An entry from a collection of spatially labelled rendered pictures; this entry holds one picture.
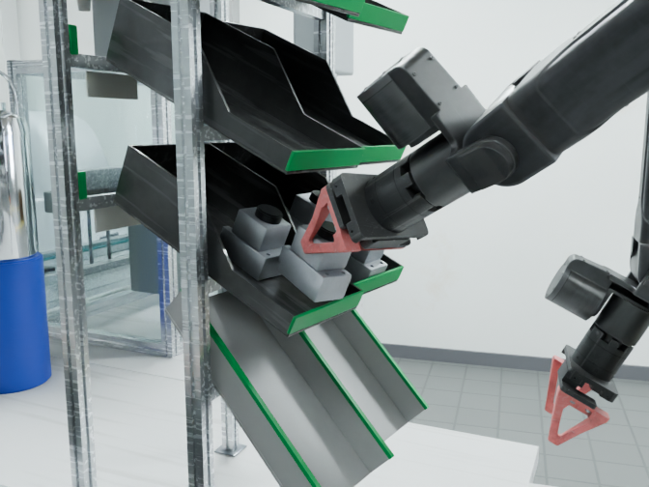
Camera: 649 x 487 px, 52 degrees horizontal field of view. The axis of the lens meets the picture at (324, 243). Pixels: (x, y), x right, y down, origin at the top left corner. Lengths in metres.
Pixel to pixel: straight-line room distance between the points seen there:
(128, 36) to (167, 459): 0.68
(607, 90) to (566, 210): 3.48
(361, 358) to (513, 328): 3.14
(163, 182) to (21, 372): 0.84
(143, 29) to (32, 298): 0.83
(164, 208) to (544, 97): 0.43
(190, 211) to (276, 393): 0.25
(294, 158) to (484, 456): 0.70
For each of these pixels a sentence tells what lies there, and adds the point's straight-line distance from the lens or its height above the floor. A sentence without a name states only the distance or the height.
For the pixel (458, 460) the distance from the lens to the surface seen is 1.16.
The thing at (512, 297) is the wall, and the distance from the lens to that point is 4.03.
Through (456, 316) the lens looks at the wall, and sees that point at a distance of 4.08.
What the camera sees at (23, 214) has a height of 1.22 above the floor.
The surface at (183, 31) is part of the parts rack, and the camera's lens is 0.68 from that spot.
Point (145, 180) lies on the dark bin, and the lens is 0.77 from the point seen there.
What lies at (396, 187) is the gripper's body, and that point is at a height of 1.34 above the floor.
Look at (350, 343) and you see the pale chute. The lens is 0.97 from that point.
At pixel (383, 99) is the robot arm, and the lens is 0.56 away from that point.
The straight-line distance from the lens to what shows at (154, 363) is 1.60.
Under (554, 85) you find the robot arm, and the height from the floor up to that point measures 1.42.
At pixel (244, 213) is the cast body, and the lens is 0.73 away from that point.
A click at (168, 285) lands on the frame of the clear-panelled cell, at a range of 1.58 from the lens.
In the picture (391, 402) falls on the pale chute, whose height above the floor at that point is 1.01.
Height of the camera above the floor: 1.39
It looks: 10 degrees down
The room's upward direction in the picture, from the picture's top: straight up
